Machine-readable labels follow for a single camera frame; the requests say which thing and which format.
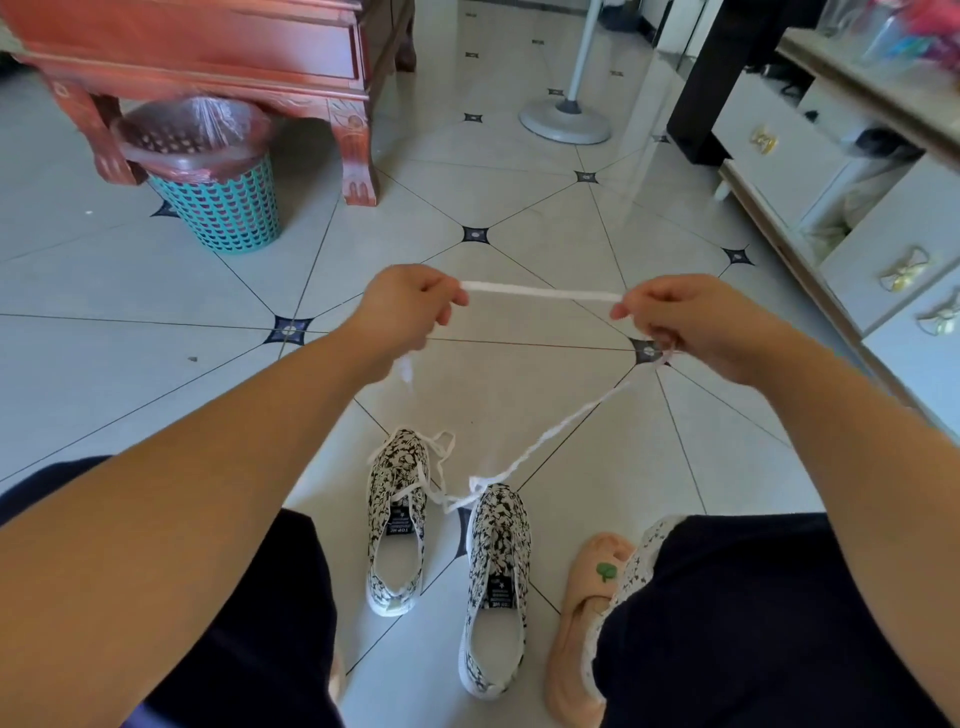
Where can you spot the white standing fan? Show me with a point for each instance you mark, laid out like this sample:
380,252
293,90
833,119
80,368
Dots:
562,124

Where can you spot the person's leg navy trousers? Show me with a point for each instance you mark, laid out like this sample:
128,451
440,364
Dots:
262,637
750,622

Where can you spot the floral sneaker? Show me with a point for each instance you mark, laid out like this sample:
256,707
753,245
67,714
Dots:
499,525
397,465

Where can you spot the pink slipper with white charms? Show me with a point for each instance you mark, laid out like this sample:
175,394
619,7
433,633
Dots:
337,675

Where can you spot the person's left forearm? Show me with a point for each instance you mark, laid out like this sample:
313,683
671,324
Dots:
165,525

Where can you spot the person's right forearm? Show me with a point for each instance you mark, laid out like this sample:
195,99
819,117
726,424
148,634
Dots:
885,525

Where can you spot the colourful toy pile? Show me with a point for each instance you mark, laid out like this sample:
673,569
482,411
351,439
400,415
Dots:
915,34

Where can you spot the bright white shoelace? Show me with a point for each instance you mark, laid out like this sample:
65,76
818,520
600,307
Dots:
540,291
444,436

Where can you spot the person's left hand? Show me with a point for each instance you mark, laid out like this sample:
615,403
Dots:
405,315

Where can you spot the person's left leg navy trousers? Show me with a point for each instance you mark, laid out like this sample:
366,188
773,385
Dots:
262,637

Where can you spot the white drawer cabinet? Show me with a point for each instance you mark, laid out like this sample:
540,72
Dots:
900,360

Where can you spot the red wooden coffee table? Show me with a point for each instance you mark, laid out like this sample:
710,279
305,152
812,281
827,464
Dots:
210,45

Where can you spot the person's right leg navy trousers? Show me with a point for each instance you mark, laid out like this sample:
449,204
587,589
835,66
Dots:
750,622

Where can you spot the person's right hand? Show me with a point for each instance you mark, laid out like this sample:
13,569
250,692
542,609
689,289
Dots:
705,322

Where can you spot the pink slipper with green charm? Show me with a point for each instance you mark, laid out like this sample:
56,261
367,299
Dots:
577,645

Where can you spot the black cabinet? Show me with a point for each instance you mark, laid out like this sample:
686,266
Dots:
720,82

